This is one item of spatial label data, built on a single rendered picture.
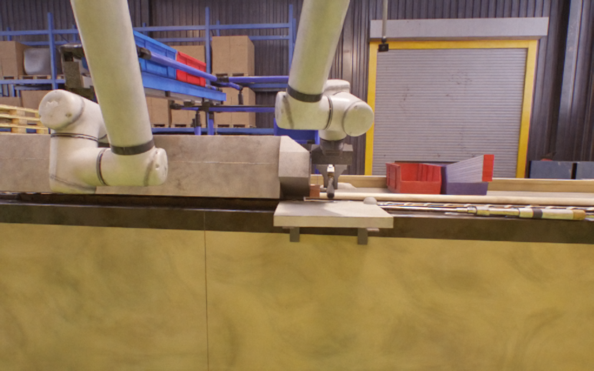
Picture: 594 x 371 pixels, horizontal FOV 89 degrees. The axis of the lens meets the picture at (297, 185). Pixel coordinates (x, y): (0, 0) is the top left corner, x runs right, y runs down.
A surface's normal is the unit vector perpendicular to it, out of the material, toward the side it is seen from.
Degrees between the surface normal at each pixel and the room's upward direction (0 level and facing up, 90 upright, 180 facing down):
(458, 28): 90
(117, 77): 112
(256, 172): 80
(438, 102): 90
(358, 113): 105
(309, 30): 117
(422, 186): 95
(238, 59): 90
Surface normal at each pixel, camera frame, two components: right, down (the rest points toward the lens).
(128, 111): 0.54, 0.46
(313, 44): -0.24, 0.65
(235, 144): -0.08, -0.06
